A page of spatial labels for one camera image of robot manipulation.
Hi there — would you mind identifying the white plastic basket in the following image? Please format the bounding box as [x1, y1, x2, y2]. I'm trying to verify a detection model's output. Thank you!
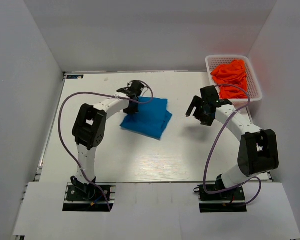
[205, 55, 263, 106]

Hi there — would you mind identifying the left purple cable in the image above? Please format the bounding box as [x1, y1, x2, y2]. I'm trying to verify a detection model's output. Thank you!
[58, 80, 155, 211]

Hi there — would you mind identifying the blue table label sticker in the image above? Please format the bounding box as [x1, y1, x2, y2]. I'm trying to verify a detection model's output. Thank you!
[66, 74, 84, 80]

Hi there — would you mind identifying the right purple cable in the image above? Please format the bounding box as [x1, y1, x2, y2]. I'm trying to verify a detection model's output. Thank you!
[202, 83, 263, 207]

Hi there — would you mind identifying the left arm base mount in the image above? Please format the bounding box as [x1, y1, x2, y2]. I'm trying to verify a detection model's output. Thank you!
[62, 176, 116, 213]

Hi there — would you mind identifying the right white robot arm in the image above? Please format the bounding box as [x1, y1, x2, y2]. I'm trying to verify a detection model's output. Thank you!
[185, 85, 279, 200]

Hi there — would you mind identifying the blue t shirt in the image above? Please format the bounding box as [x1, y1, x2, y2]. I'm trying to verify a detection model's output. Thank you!
[120, 97, 173, 140]

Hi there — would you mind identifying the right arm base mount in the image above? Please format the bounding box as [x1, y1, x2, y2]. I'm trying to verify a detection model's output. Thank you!
[193, 184, 247, 213]

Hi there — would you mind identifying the purple cable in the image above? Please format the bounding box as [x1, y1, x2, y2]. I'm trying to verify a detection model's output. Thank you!
[58, 80, 155, 211]
[202, 83, 263, 207]

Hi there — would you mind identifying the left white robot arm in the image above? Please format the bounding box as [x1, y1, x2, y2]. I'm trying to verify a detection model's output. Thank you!
[71, 80, 146, 200]

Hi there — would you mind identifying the orange t shirt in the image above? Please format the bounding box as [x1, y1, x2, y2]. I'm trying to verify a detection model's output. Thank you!
[210, 59, 248, 99]

